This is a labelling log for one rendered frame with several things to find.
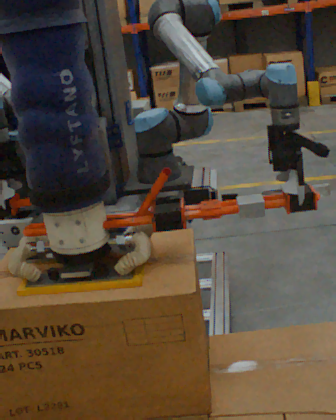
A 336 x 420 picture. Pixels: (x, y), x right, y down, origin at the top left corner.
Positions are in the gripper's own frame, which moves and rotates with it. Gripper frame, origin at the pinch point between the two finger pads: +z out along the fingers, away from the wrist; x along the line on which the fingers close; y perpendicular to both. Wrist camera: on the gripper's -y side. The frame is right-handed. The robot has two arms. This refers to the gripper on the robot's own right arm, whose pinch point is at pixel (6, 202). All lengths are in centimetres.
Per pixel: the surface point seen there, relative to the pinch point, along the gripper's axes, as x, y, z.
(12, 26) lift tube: -38, 26, -52
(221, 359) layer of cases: -21, 63, 55
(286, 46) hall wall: 798, 250, 12
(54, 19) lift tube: -36, 36, -53
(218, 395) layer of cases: -38, 61, 55
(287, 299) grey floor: 99, 104, 108
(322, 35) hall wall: 793, 316, 1
